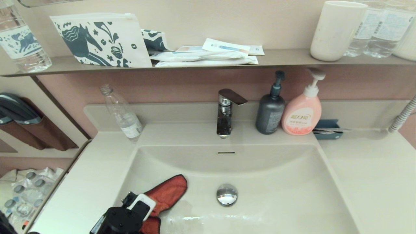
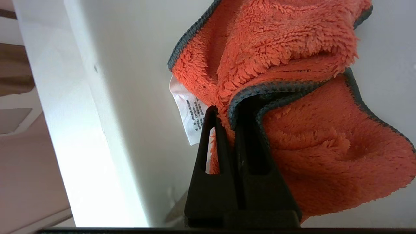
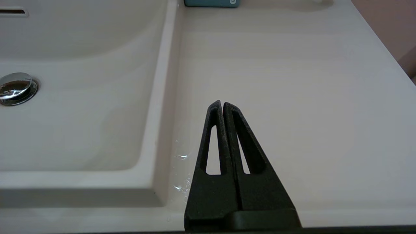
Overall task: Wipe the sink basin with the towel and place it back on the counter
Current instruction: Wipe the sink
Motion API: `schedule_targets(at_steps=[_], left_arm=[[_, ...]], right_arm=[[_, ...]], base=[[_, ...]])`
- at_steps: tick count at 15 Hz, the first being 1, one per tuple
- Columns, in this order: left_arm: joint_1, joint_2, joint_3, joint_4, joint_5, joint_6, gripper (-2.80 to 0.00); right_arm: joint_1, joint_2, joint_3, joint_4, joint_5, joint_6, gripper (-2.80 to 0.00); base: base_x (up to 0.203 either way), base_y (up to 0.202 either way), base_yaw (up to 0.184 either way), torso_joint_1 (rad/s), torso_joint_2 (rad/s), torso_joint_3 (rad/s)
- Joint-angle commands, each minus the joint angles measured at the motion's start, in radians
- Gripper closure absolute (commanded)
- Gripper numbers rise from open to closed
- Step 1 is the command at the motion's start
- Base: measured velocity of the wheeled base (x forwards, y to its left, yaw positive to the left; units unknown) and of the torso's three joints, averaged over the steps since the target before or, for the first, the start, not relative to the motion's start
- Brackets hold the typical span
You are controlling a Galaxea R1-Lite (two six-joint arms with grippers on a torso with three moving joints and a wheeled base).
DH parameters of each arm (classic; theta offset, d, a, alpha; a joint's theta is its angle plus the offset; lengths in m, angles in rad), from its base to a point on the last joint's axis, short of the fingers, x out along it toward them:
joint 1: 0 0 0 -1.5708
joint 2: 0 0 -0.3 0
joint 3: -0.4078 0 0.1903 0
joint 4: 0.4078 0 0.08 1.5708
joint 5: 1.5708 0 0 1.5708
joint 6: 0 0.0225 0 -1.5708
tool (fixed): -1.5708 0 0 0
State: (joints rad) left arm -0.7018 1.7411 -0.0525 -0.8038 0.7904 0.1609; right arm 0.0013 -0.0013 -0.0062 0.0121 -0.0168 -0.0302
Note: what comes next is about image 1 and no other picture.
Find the chrome sink faucet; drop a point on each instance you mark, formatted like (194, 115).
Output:
(224, 120)

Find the orange and grey cleaning cloth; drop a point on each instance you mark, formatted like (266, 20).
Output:
(165, 193)

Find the white ceramic sink basin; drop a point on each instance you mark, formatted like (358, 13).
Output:
(292, 195)

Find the flat white plastic packet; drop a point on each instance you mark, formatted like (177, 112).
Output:
(226, 61)

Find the dark grey pump bottle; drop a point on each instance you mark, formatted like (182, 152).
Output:
(269, 113)

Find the long white plastic packet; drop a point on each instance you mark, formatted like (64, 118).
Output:
(194, 56)

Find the pale blue packet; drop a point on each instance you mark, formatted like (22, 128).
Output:
(190, 48)

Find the white packet with blue stripe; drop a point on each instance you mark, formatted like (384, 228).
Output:
(223, 47)

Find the chrome drain stopper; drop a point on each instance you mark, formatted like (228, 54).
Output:
(227, 194)

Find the empty clear plastic bottle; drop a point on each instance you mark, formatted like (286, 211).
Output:
(126, 122)

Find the small white logo sachet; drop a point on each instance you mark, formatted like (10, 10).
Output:
(257, 50)

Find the pink pump soap bottle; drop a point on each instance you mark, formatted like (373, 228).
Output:
(300, 117)

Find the small horse print pouch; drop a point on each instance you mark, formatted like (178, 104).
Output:
(154, 40)

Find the blue plastic holder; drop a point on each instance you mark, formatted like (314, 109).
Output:
(326, 125)

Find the large horse print pouch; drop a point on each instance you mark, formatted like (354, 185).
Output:
(97, 42)

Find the tall white cup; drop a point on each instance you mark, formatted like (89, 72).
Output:
(334, 32)

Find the white label water bottle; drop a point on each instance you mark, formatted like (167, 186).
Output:
(362, 35)
(386, 35)

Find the clear bottle grey cap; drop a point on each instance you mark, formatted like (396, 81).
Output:
(10, 203)
(40, 183)
(38, 203)
(19, 189)
(31, 175)

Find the dark grey slipper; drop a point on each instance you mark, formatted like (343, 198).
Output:
(4, 119)
(19, 108)

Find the horse label water bottle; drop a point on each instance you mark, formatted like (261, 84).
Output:
(23, 42)

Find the white ribbed container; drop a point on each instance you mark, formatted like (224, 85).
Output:
(406, 45)

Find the small orange black object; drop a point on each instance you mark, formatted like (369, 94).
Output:
(25, 224)

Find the grey wall shelf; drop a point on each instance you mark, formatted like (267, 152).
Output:
(286, 58)

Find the brown fabric wall pocket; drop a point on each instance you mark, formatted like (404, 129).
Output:
(48, 136)

